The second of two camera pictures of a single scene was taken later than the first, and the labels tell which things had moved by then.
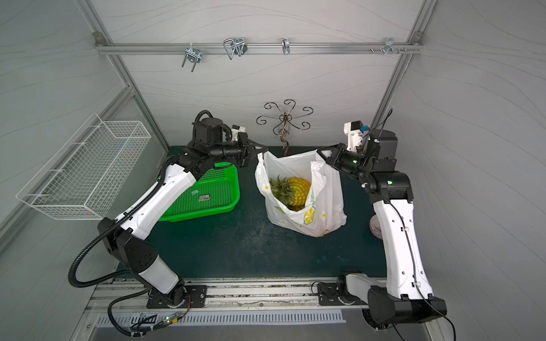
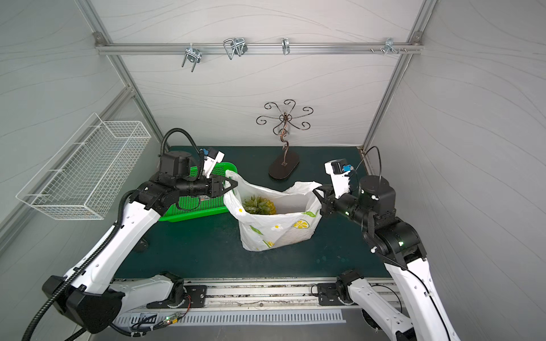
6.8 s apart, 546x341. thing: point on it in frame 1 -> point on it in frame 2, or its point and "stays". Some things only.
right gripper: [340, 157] -> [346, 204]
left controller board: [171, 319] stays
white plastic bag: [323, 210] -> [268, 220]
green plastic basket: [215, 192] stays
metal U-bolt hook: [237, 45] stays
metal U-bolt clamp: [194, 55] stays
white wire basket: [79, 179] stays
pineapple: [292, 192] -> [258, 205]
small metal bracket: [286, 47] stays
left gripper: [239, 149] -> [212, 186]
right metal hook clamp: [389, 46] stays
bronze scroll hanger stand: [281, 128] stays
